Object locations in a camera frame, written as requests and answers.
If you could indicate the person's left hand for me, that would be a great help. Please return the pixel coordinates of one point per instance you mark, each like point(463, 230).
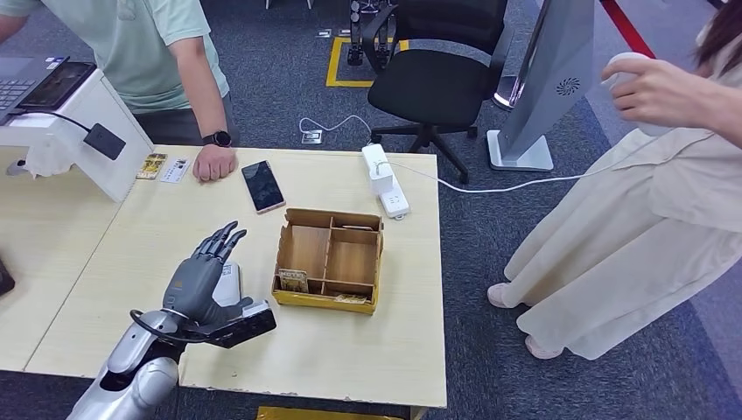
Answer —
point(214, 163)

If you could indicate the person's right hand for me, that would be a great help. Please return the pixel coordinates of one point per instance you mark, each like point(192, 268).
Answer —
point(661, 93)

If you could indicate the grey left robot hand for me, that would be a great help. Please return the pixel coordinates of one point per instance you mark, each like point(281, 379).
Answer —
point(194, 290)

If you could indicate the grey card reader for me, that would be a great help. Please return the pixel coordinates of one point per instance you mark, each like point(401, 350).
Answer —
point(232, 285)

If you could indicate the white handheld controller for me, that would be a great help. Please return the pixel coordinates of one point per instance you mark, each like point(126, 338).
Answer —
point(652, 130)

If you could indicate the white ID card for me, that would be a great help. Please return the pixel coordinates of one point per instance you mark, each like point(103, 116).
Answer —
point(175, 171)

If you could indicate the yellow hotel key card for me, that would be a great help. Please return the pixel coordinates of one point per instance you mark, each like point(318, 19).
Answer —
point(152, 167)
point(293, 281)
point(351, 299)

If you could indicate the wooden compartment box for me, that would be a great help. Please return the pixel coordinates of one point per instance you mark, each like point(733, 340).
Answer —
point(353, 264)

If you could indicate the person's right forearm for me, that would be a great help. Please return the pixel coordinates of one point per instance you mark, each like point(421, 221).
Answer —
point(727, 119)

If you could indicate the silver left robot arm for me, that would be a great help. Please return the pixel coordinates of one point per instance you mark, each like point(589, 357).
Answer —
point(139, 365)

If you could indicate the person's left forearm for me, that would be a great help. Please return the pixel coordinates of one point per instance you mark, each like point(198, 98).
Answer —
point(208, 104)

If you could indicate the person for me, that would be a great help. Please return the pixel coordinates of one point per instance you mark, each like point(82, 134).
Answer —
point(608, 261)
point(116, 46)

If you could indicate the black wristwatch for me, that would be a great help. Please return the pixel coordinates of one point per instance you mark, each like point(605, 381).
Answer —
point(217, 138)

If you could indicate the black smartphone pink edge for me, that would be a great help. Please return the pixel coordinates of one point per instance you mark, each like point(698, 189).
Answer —
point(262, 186)

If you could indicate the white desktop riser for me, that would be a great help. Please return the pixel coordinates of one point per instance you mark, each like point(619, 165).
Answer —
point(116, 151)

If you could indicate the silver floor socket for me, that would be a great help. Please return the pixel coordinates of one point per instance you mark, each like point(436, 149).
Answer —
point(312, 137)

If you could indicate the black power adapter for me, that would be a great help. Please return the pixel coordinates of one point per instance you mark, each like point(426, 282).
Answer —
point(105, 142)

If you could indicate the grey kiosk screen stand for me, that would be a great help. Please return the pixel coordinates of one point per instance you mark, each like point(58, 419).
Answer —
point(550, 75)

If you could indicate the white charger plug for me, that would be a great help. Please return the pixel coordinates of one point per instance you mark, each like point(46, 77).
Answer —
point(381, 179)

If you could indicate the white crumpled tissue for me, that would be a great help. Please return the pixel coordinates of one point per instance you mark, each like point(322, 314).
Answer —
point(46, 159)

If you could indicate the yellow floor mat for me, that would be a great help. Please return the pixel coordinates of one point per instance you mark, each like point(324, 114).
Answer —
point(324, 414)

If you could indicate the white power strip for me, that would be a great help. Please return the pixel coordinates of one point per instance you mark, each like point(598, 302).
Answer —
point(396, 203)

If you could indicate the black object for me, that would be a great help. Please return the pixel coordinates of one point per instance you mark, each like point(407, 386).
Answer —
point(4, 278)

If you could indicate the black metal robot legs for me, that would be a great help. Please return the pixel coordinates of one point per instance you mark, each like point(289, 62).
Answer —
point(355, 35)

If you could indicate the small grey disc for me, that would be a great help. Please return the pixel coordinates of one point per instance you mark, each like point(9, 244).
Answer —
point(16, 168)

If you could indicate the dark laptop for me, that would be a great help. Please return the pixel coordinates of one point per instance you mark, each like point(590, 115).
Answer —
point(17, 81)

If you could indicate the black office chair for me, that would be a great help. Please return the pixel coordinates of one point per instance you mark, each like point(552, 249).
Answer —
point(435, 87)

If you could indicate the pale pink shoe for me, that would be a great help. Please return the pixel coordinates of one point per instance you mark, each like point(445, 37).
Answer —
point(503, 297)
point(542, 348)

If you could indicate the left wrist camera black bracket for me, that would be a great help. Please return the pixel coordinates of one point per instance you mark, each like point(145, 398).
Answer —
point(255, 326)

